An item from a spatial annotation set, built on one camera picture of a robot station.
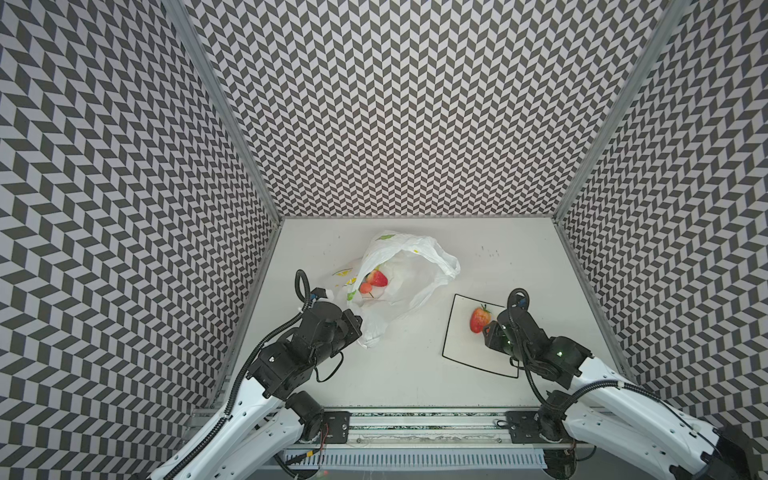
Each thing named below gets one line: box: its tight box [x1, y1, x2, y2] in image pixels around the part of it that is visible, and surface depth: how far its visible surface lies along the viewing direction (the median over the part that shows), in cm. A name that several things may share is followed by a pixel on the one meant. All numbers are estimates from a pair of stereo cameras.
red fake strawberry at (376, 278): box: [366, 266, 388, 287], surface depth 100 cm
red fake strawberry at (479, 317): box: [470, 304, 492, 334], surface depth 90 cm
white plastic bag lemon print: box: [333, 231, 461, 348], surface depth 81 cm
